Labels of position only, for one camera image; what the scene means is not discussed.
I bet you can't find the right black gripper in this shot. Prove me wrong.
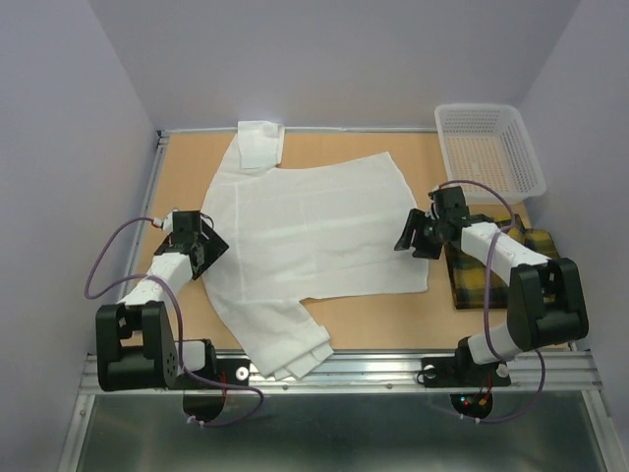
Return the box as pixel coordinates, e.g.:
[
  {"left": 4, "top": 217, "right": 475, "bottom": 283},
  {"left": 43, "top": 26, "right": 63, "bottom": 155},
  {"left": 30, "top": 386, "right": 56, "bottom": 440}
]
[{"left": 392, "top": 207, "right": 446, "bottom": 260}]

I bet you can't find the white long sleeve shirt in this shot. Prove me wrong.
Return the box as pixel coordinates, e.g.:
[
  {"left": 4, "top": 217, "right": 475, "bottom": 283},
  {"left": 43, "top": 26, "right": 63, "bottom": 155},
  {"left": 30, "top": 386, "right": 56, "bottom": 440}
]
[{"left": 202, "top": 121, "right": 429, "bottom": 380}]

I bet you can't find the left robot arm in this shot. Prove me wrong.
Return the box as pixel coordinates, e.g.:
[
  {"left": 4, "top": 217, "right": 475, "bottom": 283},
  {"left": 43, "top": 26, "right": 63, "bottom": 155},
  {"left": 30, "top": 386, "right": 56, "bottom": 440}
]
[{"left": 95, "top": 210, "right": 229, "bottom": 391}]

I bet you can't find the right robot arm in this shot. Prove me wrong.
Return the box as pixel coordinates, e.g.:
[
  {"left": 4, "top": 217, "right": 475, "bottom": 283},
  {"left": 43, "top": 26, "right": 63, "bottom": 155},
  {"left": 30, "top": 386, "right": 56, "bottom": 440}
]
[{"left": 394, "top": 180, "right": 590, "bottom": 384}]

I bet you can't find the yellow plaid folded shirt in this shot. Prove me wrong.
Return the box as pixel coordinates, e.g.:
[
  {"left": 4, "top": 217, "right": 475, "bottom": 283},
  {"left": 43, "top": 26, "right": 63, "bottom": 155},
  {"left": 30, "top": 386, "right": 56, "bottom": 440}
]
[{"left": 444, "top": 212, "right": 564, "bottom": 312}]

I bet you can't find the white plastic basket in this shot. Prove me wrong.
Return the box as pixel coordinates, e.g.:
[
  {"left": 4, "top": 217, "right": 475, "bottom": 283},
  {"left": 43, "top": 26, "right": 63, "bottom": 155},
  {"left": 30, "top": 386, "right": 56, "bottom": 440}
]
[{"left": 434, "top": 103, "right": 546, "bottom": 205}]

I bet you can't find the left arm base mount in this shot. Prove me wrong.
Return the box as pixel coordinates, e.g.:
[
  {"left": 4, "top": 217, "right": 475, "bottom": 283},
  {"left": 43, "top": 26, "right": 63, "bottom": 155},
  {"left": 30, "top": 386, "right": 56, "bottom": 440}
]
[{"left": 170, "top": 357, "right": 251, "bottom": 390}]

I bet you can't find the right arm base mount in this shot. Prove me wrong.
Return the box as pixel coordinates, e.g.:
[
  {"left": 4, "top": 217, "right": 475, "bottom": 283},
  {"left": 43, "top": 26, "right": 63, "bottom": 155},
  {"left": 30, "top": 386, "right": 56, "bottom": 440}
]
[{"left": 416, "top": 356, "right": 511, "bottom": 388}]

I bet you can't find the aluminium front rail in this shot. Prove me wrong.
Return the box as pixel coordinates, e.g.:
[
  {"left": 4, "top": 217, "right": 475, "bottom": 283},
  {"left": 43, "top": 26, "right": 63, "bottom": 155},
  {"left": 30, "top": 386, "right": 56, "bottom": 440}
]
[{"left": 79, "top": 349, "right": 602, "bottom": 395}]

